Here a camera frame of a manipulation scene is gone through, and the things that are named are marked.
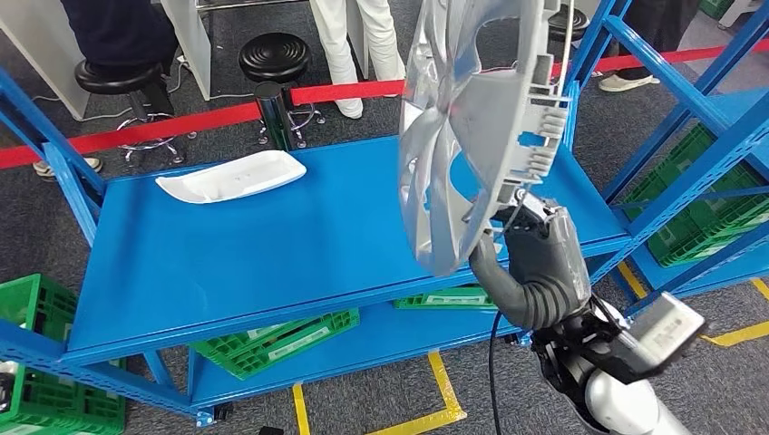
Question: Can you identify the blue steel shelf rack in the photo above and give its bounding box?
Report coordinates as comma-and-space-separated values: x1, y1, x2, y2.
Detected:
600, 0, 769, 302
0, 0, 769, 429

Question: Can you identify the silver plastic wheel hubcap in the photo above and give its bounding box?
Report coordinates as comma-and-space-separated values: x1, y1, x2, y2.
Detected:
397, 0, 575, 277

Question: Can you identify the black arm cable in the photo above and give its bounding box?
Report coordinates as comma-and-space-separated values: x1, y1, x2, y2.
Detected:
486, 309, 502, 435

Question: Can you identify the white desk panel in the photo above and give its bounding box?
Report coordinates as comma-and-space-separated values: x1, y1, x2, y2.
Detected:
161, 0, 212, 102
0, 0, 92, 121

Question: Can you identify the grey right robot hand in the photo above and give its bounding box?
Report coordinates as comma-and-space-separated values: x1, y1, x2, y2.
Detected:
469, 195, 593, 314

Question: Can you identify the green open plastic crate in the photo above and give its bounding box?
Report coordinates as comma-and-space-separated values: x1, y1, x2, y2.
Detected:
0, 274, 127, 435

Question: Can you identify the red barrier belt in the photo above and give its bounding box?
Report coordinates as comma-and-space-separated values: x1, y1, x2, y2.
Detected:
0, 38, 769, 170

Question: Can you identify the white curved plastic part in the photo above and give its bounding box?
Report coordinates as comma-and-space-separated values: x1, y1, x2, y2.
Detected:
154, 150, 307, 206

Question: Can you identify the black barrier post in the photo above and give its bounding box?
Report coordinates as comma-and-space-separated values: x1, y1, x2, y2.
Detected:
254, 81, 298, 151

